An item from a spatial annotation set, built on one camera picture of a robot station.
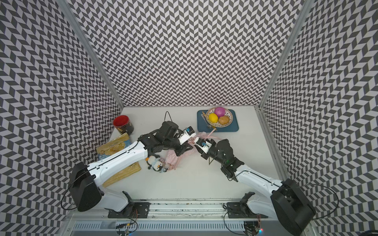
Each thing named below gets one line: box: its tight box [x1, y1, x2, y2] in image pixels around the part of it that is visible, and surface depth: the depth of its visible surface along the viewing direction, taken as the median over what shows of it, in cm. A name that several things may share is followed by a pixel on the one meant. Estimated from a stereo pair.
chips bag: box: [95, 132, 132, 161], surface depth 95 cm
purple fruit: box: [214, 106, 226, 118], surface depth 110 cm
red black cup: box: [113, 115, 135, 136], surface depth 98 cm
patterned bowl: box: [205, 106, 234, 128], surface depth 108 cm
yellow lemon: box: [208, 113, 219, 123], surface depth 107 cm
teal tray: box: [196, 109, 240, 133], surface depth 110 cm
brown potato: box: [218, 115, 230, 125], surface depth 107 cm
